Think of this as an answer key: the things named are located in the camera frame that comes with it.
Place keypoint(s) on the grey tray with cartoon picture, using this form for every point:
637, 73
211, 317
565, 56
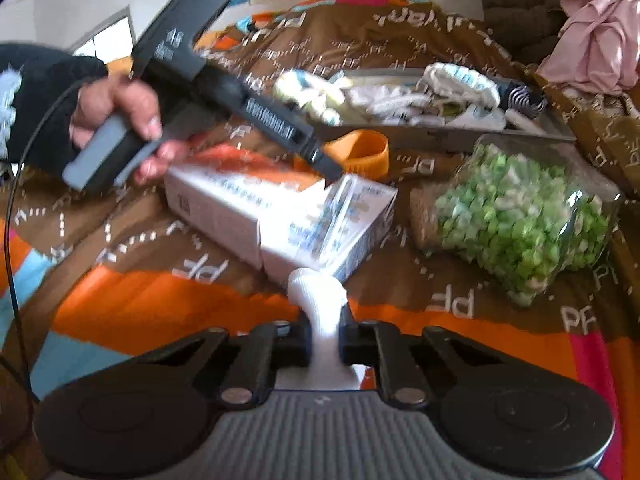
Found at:
544, 129

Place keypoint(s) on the white drawstring pouch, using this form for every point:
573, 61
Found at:
477, 117

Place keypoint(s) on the striped pastel sock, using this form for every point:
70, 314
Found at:
312, 95

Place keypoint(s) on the grey knitted cloth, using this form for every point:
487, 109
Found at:
387, 100

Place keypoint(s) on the bag of green pieces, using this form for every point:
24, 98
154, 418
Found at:
523, 212

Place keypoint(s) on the person left hand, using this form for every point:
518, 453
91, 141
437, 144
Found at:
138, 104

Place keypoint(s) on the brown quilted jacket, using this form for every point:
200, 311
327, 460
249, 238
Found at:
528, 29

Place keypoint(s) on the navy striped sock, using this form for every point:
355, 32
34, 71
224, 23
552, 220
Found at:
514, 95

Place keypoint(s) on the white orange medicine box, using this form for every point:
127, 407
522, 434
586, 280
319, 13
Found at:
276, 218

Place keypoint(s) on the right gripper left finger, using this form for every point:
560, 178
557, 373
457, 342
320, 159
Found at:
258, 356

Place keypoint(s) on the pink shirt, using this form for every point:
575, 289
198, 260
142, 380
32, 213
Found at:
598, 47

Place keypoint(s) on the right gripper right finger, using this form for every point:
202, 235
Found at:
382, 347

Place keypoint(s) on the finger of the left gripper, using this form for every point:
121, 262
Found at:
311, 152

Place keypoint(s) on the black sleeve forearm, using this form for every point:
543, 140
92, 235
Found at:
39, 90

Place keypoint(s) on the window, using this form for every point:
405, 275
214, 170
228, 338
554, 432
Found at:
110, 40

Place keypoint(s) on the white blue baby sock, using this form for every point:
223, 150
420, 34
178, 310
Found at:
461, 84

